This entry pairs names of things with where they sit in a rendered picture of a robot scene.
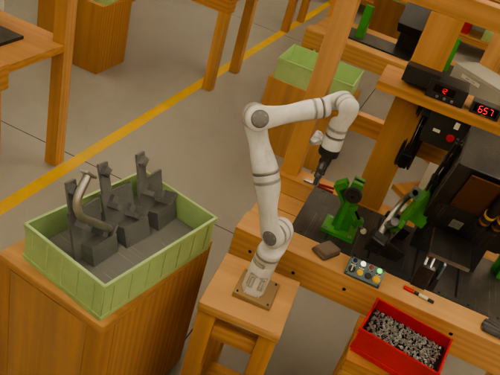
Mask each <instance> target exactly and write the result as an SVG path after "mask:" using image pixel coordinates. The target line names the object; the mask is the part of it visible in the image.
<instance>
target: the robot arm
mask: <svg viewBox="0 0 500 375"><path fill-rule="evenodd" d="M333 110H338V111H339V114H338V116H335V117H332V118H331V119H330V122H329V124H328V126H327V130H326V132H325V134H324V135H323V134H322V132H321V131H319V130H316V131H315V133H314V134H313V135H312V137H311V139H310V144H311V145H318V144H320V146H319V148H318V153H319V154H320V155H321V158H320V159H319V161H318V166H317V168H316V172H315V174H314V177H315V178H314V180H313V182H312V185H314V186H316V187H318V184H319V182H320V180H321V177H322V176H324V174H325V172H326V169H327V167H329V165H330V163H331V161H332V159H336V158H338V156H339V153H340V151H341V148H342V145H343V143H344V137H345V136H346V133H347V130H348V128H349V126H350V125H351V124H352V123H353V121H354V120H355V119H356V117H357V115H358V113H359V103H358V102H357V100H356V99H355V97H354V96H353V95H352V94H351V93H350V92H347V91H339V92H335V93H332V94H329V95H328V96H326V97H320V98H313V99H309V100H302V101H299V102H296V103H291V104H288V105H283V106H264V105H263V104H261V103H256V102H252V103H248V104H247V105H246V106H245V107H244V109H243V111H242V122H243V126H244V128H245V131H246V136H247V139H248V143H249V152H250V159H251V170H252V175H253V180H254V186H255V190H256V195H257V204H258V209H259V217H260V234H261V237H262V241H261V243H260V244H259V245H258V247H257V250H256V252H255V253H254V257H253V258H252V261H251V263H250V266H249V268H248V271H247V273H246V276H245V277H244V280H243V283H242V288H243V290H244V293H245V294H248V295H251V296H253V297H256V298H259V297H260V296H261V295H263V294H264V292H265V291H266V288H267V286H268V284H269V282H270V280H271V277H272V275H273V273H274V271H275V268H276V266H277V264H278V262H279V260H280V258H281V257H282V255H283V254H284V252H285V251H286V249H287V247H288V245H289V243H290V241H291V239H292V236H293V232H294V230H293V226H292V223H291V222H290V221H289V220H288V219H287V218H285V217H278V200H279V196H280V191H281V178H280V174H279V169H278V163H277V161H276V158H275V154H274V153H273V150H272V147H271V144H270V142H269V134H268V129H270V128H272V127H276V126H280V125H283V124H289V123H293V122H299V121H309V120H315V119H321V118H327V117H329V116H330V115H331V112H332V111H333ZM317 173H319V174H320V175H319V174H317Z"/></svg>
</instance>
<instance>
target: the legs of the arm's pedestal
mask: <svg viewBox="0 0 500 375"><path fill-rule="evenodd" d="M218 341H219V342H222V343H224V344H226V345H229V346H231V347H234V348H236V349H238V350H241V351H242V352H245V353H248V354H250V355H251V357H250V359H249V363H248V364H247V367H246V370H245V373H244V375H264V372H265V370H266V367H267V365H268V363H269V360H270V357H271V355H272V352H273V350H274V348H275V345H276V342H274V341H272V340H269V339H266V338H264V337H262V336H259V335H258V336H257V335H255V334H253V333H250V332H248V331H245V330H243V329H240V328H239V327H235V326H234V325H231V324H229V323H226V322H224V321H223V320H222V319H220V318H217V317H215V316H212V315H209V314H207V313H206V312H203V311H201V310H198V312H197V315H196V320H195V323H194V326H193V330H192V333H191V336H190V341H189V344H188V346H187V352H186V354H185V359H184V362H183V365H182V369H181V373H180V375H243V374H241V373H238V372H236V371H233V370H232V369H230V368H227V367H225V366H223V365H220V364H218V363H216V362H213V361H211V360H212V357H213V354H214V351H215V348H216V346H217V342H218Z"/></svg>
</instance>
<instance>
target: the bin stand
mask: <svg viewBox="0 0 500 375"><path fill-rule="evenodd" d="M364 320H365V317H364V316H362V315H360V316H359V318H358V320H357V322H356V324H355V326H354V328H353V333H352V335H351V337H350V339H349V341H348V343H347V345H346V347H345V349H344V351H343V353H342V355H341V357H340V359H339V361H338V363H337V365H336V367H335V369H334V371H333V373H332V375H391V374H390V373H388V372H387V371H384V370H383V369H381V368H380V367H378V366H376V365H375V364H373V363H372V362H369V361H368V360H367V359H365V358H363V357H361V356H360V355H358V354H356V353H354V352H353V351H352V350H350V345H351V344H352V343H353V340H354V339H355V338H356V336H357V334H358V332H359V331H358V329H359V327H361V325H362V323H363V321H364Z"/></svg>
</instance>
